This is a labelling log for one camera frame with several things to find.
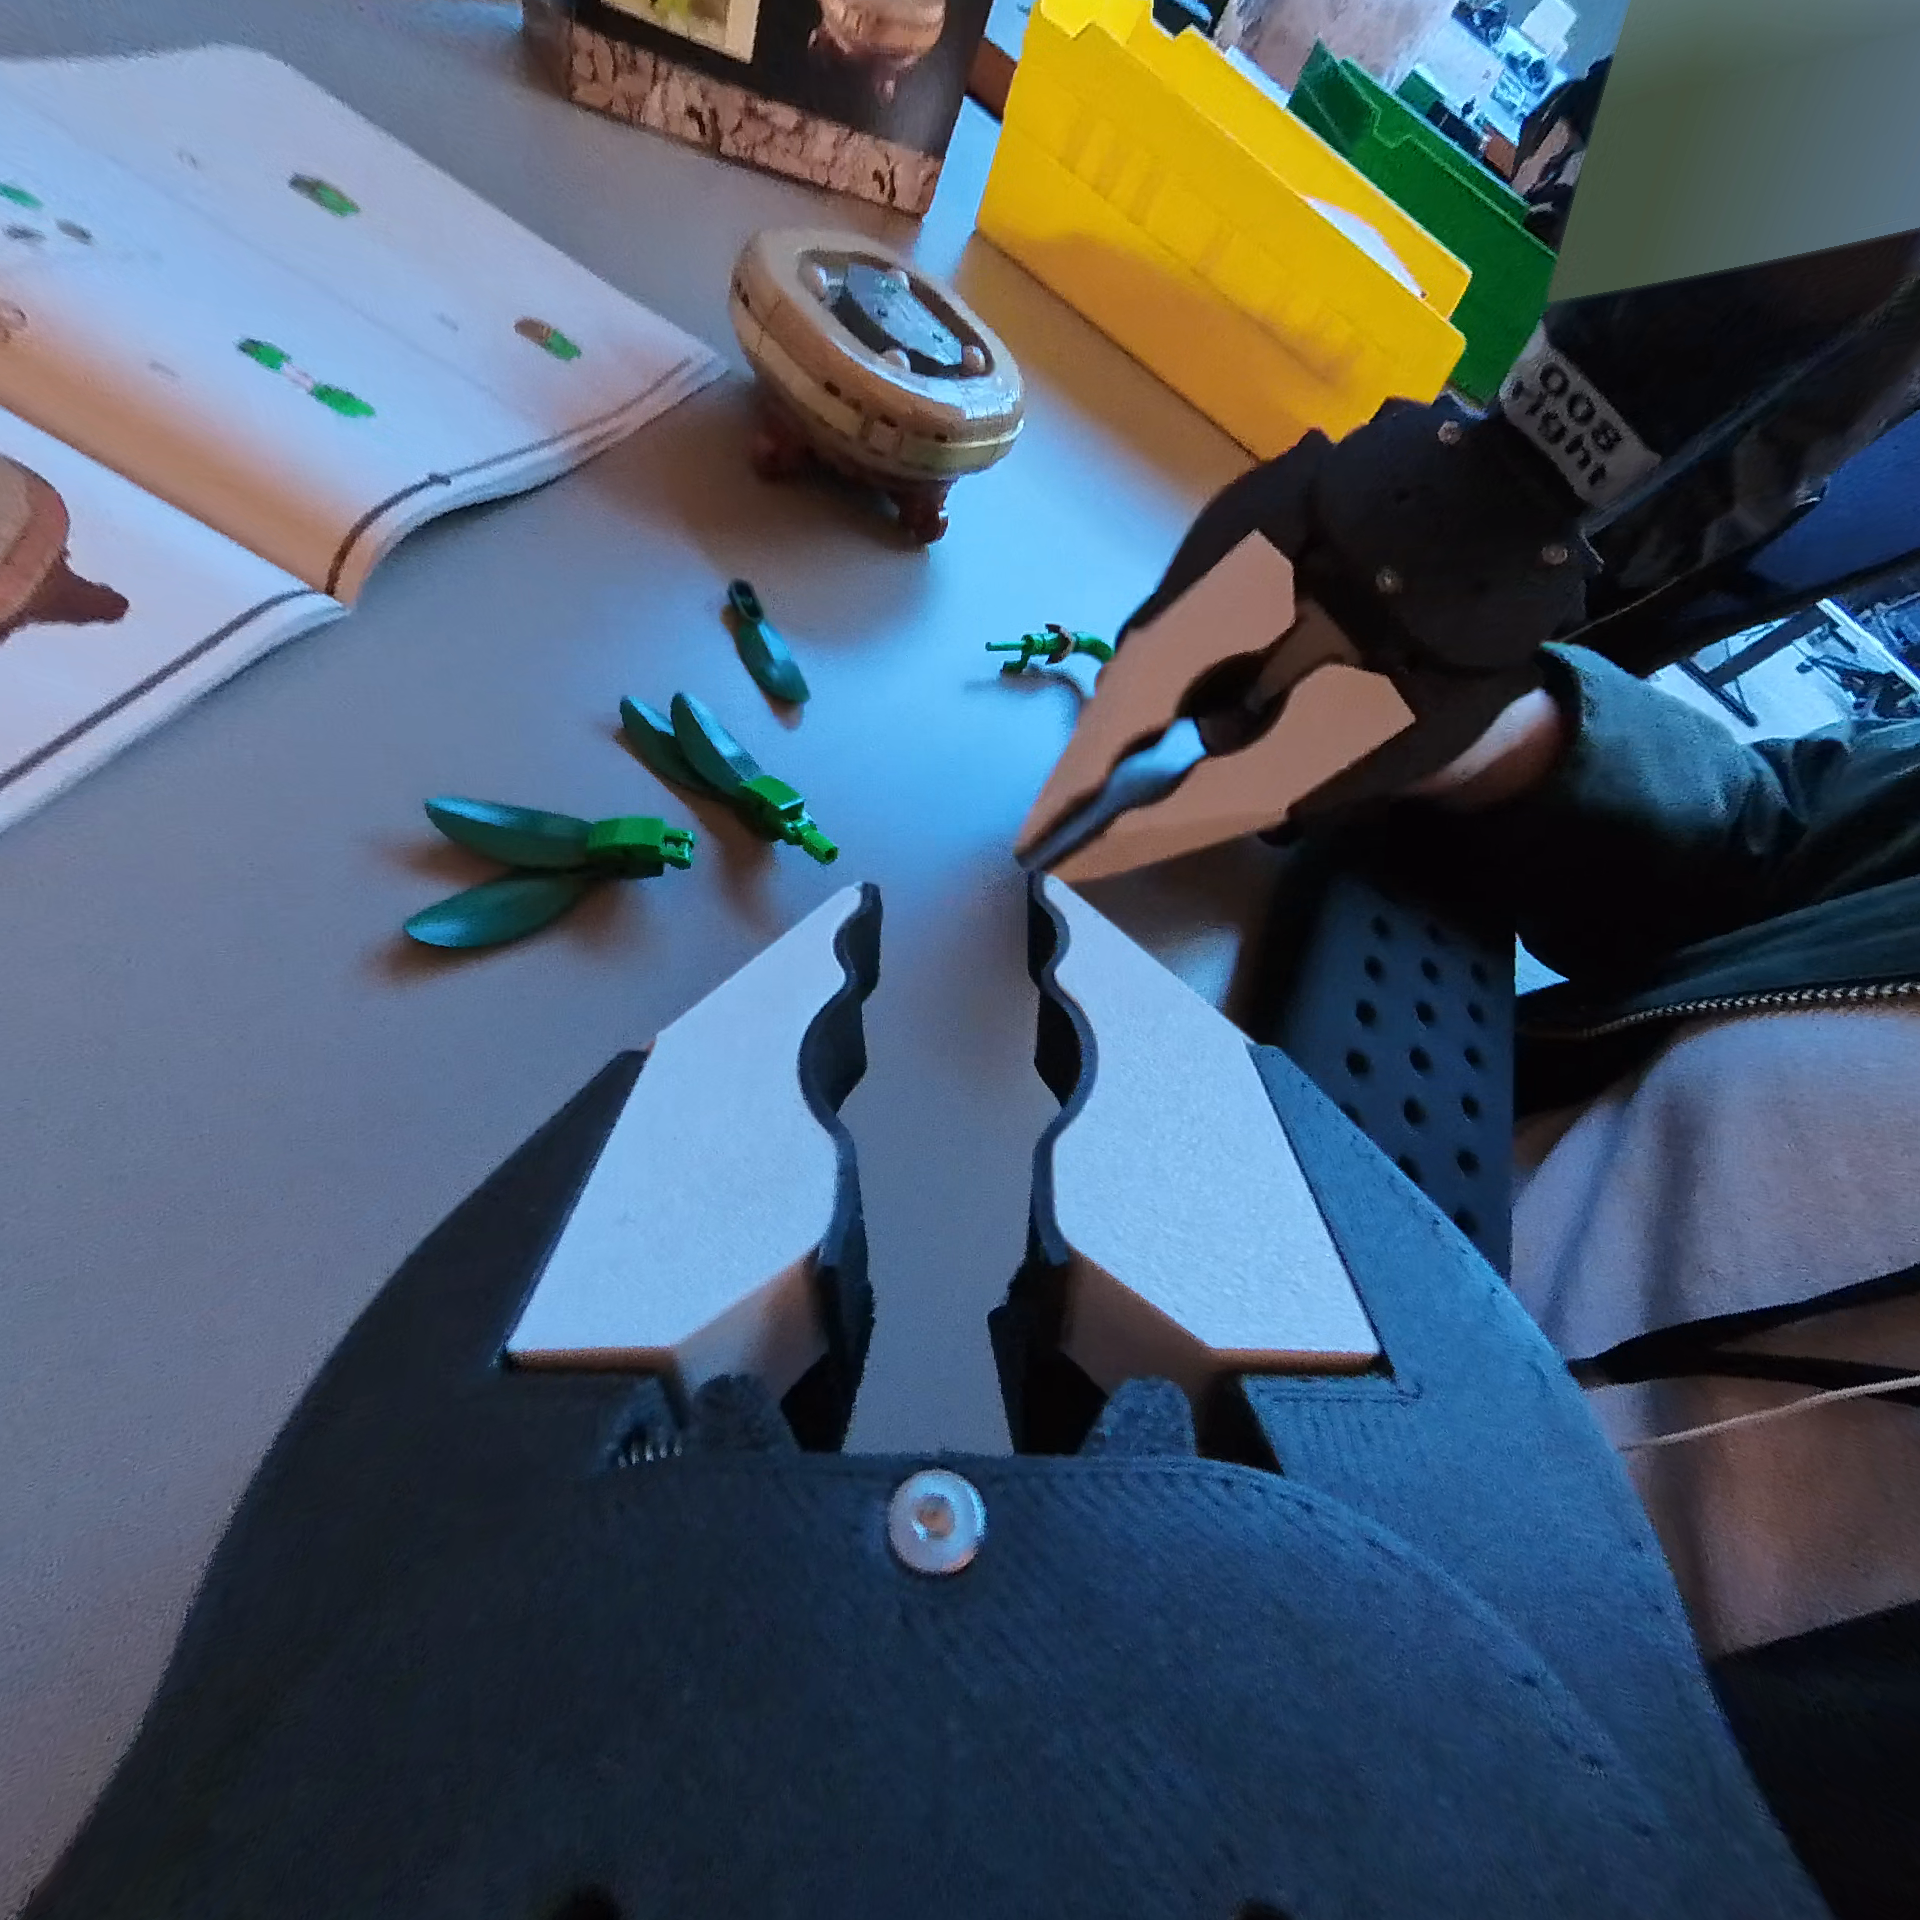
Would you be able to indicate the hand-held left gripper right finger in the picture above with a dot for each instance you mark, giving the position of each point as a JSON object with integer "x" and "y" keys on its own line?
{"x": 1199, "y": 1199}

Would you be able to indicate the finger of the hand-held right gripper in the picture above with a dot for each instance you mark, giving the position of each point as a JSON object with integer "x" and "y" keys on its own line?
{"x": 1188, "y": 644}
{"x": 1276, "y": 764}

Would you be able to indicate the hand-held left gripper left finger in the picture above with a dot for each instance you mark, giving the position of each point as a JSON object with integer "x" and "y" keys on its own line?
{"x": 706, "y": 1185}

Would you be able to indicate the dark green single leaf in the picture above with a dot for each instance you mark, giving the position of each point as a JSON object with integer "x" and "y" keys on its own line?
{"x": 773, "y": 653}

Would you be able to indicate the dark green double leaf assembly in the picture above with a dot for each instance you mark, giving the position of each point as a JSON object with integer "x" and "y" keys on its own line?
{"x": 510, "y": 832}
{"x": 720, "y": 757}

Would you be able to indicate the person's right forearm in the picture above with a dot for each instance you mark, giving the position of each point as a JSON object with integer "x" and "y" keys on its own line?
{"x": 1649, "y": 793}

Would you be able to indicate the grey desk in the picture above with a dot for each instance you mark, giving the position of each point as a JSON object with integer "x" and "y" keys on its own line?
{"x": 302, "y": 1124}

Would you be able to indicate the person's right hand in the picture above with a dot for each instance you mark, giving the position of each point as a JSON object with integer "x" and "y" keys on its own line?
{"x": 1508, "y": 757}

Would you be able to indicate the green brick bamboo stalk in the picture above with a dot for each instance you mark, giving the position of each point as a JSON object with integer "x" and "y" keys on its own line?
{"x": 1049, "y": 648}

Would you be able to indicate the black perforated chair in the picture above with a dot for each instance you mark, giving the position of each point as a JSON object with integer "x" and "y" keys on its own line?
{"x": 1412, "y": 1049}

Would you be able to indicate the green parts bin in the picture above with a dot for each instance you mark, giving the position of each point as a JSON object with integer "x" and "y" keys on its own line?
{"x": 1441, "y": 192}

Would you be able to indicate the tan brick pot base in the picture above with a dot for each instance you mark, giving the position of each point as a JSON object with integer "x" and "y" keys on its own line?
{"x": 886, "y": 377}

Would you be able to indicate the yellow parts bin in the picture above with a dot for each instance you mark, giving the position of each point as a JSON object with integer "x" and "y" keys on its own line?
{"x": 1199, "y": 225}

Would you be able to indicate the black toy set box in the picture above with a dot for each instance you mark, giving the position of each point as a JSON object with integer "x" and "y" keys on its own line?
{"x": 781, "y": 89}

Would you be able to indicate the open instruction booklet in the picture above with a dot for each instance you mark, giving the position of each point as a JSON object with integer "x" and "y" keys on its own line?
{"x": 302, "y": 377}

